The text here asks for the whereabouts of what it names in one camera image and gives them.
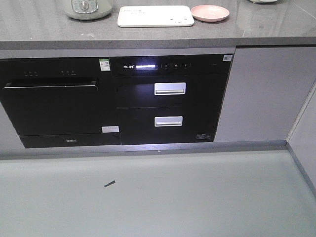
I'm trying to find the pink round plate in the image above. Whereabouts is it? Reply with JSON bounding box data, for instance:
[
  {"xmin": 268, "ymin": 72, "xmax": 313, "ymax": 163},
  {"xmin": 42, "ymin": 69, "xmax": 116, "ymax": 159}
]
[{"xmin": 191, "ymin": 5, "xmax": 230, "ymax": 22}]

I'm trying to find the cream bear serving tray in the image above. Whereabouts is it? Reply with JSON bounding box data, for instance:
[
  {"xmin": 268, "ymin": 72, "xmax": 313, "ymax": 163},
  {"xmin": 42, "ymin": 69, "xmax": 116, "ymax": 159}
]
[{"xmin": 117, "ymin": 5, "xmax": 195, "ymax": 28}]

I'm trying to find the white blender appliance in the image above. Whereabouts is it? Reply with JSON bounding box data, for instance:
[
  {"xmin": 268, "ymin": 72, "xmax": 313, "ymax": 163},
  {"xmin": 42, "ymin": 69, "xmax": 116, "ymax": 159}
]
[{"xmin": 250, "ymin": 0, "xmax": 278, "ymax": 3}]

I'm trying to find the grey side cabinet door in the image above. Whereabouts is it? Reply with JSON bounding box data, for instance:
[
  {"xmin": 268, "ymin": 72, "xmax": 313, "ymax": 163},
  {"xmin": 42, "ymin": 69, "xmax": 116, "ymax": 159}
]
[{"xmin": 287, "ymin": 84, "xmax": 316, "ymax": 173}]

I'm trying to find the pale green electric cooking pot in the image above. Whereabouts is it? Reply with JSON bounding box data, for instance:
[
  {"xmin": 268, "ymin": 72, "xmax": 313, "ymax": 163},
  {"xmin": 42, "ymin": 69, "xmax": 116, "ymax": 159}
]
[{"xmin": 62, "ymin": 0, "xmax": 114, "ymax": 20}]

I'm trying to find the black built-in dishwasher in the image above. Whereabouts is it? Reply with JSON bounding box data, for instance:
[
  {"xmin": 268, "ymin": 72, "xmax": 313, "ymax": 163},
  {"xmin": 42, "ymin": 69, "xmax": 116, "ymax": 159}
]
[{"xmin": 0, "ymin": 57, "xmax": 120, "ymax": 148}]

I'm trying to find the black built-in drawer sterilizer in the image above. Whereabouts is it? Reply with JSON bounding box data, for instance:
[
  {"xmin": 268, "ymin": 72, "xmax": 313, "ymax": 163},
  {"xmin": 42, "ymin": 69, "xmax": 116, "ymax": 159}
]
[{"xmin": 110, "ymin": 54, "xmax": 233, "ymax": 145}]

